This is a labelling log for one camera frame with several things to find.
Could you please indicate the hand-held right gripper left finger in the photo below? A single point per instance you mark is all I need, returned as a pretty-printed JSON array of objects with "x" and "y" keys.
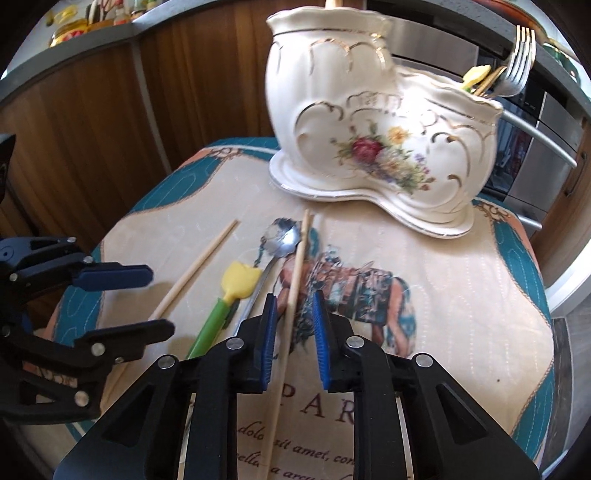
[{"x": 269, "y": 344}]

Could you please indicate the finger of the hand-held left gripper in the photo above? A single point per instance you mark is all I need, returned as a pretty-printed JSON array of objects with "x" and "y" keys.
[
  {"x": 124, "y": 337},
  {"x": 113, "y": 276}
]

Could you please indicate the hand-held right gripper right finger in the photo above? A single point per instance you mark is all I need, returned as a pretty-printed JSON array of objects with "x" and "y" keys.
[{"x": 320, "y": 344}]

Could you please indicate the wooden chopstick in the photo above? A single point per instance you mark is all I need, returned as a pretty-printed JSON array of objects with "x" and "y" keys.
[
  {"x": 295, "y": 272},
  {"x": 198, "y": 263}
]

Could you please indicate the silver flower-bowl spoon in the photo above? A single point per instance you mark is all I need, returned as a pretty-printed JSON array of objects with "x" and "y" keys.
[{"x": 281, "y": 242}]

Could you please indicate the white floral ceramic utensil holder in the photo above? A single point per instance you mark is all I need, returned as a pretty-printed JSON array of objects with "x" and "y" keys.
[{"x": 323, "y": 92}]

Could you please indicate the gold metal utensil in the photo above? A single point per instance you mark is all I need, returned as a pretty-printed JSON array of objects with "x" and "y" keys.
[{"x": 488, "y": 83}]

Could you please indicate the silver metal fork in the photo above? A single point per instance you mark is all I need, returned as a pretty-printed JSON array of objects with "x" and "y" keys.
[{"x": 508, "y": 76}]

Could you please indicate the wooden corner cabinet front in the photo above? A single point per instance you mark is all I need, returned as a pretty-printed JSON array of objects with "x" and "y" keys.
[{"x": 69, "y": 147}]

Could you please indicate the grey speckled countertop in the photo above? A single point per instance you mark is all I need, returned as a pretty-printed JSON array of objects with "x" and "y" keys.
[{"x": 46, "y": 60}]

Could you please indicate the teal and beige printed cloth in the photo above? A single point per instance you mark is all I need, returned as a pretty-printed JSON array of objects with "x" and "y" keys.
[{"x": 438, "y": 258}]

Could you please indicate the jar with yellow lid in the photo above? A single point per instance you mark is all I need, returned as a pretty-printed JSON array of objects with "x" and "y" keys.
[{"x": 69, "y": 34}]

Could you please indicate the narrow wooden cabinet door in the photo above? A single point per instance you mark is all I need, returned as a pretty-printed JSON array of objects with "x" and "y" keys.
[{"x": 570, "y": 221}]

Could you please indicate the stainless steel oven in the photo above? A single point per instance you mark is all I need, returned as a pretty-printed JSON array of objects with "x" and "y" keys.
[{"x": 558, "y": 120}]

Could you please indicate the green kettle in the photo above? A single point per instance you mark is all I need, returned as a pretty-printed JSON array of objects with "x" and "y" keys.
[{"x": 561, "y": 55}]

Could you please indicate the red frying pan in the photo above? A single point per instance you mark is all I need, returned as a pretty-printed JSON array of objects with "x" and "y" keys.
[{"x": 517, "y": 7}]

